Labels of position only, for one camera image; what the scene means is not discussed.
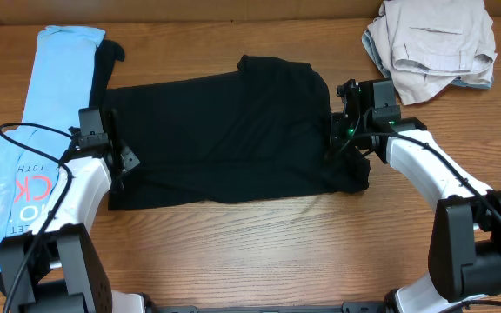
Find beige folded shirt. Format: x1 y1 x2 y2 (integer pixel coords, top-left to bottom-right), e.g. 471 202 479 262
362 0 498 105

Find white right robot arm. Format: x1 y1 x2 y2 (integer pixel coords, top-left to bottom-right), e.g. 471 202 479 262
328 79 501 313

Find light blue printed t-shirt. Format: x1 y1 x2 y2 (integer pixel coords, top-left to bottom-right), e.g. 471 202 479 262
0 26 105 243

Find black garment under blue shirt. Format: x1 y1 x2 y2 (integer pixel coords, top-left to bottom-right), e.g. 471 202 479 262
89 39 125 113

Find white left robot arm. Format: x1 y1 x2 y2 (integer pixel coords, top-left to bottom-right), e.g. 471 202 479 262
0 131 152 313

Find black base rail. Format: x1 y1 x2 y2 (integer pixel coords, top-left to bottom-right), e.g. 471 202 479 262
145 289 464 313

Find black t-shirt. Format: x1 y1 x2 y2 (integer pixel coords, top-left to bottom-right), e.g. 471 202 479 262
104 56 370 210

